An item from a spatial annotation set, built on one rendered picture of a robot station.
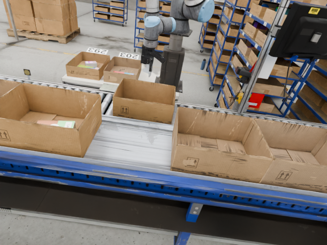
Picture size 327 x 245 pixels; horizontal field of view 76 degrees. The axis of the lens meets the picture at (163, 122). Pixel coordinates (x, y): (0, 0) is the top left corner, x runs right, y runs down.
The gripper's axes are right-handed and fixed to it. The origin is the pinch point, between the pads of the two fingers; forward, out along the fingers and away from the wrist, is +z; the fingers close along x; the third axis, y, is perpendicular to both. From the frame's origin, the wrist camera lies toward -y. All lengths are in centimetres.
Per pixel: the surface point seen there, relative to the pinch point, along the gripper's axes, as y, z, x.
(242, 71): -66, -8, -11
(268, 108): -122, 45, -48
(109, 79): 36.0, 23.2, -21.5
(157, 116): -9.4, 13.7, 29.8
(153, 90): -3.4, 13.2, 0.7
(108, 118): 17, 5, 48
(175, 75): -19.5, 13.6, -28.3
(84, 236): 29, 91, 80
